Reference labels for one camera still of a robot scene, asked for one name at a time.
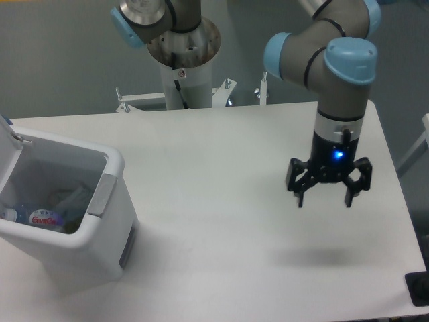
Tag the white metal base frame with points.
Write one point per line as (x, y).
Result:
(221, 97)

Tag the crushed clear plastic bottle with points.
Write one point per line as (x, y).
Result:
(33, 215)

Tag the white open trash can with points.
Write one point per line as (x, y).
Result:
(34, 164)

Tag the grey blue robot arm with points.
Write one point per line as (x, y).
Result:
(333, 58)

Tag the white plastic wrapper pouch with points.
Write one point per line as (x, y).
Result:
(68, 201)

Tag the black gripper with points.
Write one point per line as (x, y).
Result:
(330, 162)

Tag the white frame at right edge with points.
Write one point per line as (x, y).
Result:
(416, 151)

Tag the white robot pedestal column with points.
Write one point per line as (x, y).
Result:
(185, 62)

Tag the black clamp at table edge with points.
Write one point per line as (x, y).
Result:
(417, 283)

